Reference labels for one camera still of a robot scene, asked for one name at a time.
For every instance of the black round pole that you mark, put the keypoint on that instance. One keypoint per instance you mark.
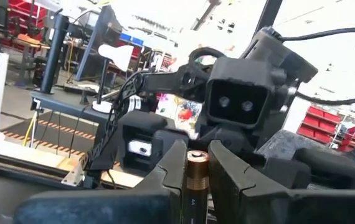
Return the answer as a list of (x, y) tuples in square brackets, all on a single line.
[(54, 53)]

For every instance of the grey side table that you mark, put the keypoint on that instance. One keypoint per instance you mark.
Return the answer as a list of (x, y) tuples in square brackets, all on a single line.
[(71, 107)]

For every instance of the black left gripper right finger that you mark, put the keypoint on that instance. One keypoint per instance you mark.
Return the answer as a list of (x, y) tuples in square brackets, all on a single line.
[(233, 193)]

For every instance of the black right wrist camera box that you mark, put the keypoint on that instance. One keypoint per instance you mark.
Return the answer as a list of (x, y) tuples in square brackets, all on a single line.
[(239, 102)]

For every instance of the silver metal mounting plate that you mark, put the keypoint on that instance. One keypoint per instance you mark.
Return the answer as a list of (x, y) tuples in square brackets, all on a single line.
[(71, 177)]

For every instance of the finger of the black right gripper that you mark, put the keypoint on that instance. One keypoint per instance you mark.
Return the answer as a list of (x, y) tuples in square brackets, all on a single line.
[(236, 140), (171, 138)]

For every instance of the black orange striped floor mat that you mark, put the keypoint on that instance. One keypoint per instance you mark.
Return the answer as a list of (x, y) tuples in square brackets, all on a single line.
[(56, 130)]

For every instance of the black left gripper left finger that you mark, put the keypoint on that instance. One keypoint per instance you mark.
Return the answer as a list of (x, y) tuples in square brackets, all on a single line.
[(174, 174)]

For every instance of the blue plastic bin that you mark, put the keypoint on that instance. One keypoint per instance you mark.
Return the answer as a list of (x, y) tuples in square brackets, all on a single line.
[(130, 39)]

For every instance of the red bin storage rack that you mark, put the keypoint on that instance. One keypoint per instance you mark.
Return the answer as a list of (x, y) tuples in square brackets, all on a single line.
[(320, 124), (18, 12)]

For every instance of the black copper-top AA battery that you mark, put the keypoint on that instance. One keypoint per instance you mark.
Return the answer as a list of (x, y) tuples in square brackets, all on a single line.
[(197, 174)]

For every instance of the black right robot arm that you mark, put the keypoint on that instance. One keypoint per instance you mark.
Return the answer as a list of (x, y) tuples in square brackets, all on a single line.
[(162, 82)]

